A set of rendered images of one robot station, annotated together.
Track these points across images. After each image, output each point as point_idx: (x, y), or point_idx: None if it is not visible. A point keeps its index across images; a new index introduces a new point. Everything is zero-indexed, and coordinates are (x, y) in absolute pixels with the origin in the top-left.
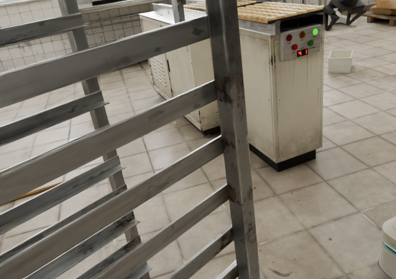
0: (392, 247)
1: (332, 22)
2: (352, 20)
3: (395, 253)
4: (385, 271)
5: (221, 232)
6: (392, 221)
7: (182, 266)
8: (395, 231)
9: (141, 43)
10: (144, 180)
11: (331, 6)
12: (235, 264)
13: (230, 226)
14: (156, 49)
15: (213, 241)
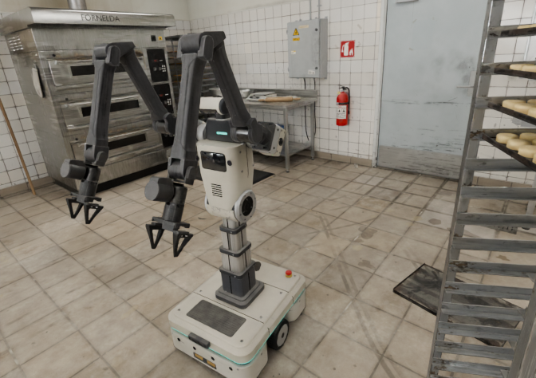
0: (255, 353)
1: (187, 241)
2: (158, 241)
3: (255, 356)
4: (255, 376)
5: (460, 272)
6: (236, 348)
7: (496, 262)
8: (248, 344)
9: (517, 162)
10: (519, 214)
11: (177, 230)
12: (455, 282)
13: (452, 271)
14: (509, 166)
15: (468, 272)
